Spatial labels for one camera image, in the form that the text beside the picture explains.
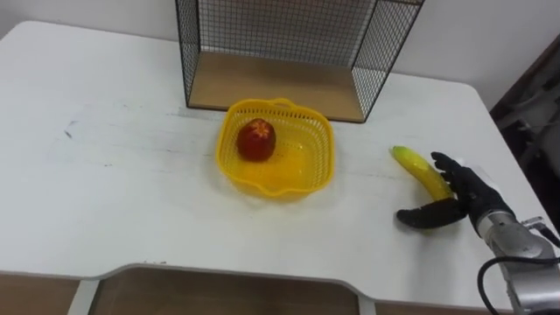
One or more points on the yellow plastic basket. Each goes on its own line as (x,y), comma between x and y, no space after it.
(280,166)

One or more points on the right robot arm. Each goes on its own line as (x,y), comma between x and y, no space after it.
(520,258)

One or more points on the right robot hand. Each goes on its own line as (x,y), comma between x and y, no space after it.
(472,192)

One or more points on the white desk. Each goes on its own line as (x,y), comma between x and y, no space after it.
(131,184)

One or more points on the yellow banana soft toy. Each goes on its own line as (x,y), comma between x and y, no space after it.
(422,172)

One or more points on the red apple soft toy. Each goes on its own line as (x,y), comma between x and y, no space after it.
(256,140)

